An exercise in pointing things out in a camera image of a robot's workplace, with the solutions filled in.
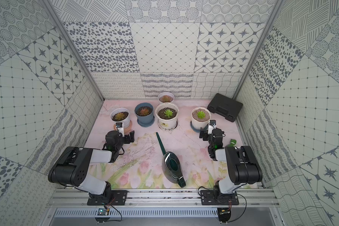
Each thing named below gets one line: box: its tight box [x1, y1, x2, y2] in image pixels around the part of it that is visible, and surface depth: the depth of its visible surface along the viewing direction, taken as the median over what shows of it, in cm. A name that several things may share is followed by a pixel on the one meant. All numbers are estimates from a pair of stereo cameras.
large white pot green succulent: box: [154, 102, 180, 130], surface depth 100 cm
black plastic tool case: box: [206, 93, 243, 123], surface depth 112 cm
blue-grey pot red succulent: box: [134, 102, 155, 128], surface depth 103 cm
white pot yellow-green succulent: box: [110, 107, 130, 129], surface depth 100 cm
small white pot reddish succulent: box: [157, 91, 175, 104], surface depth 110 cm
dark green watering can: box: [155, 131, 187, 188], surface depth 74 cm
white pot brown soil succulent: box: [191, 106, 212, 130], surface depth 98 cm
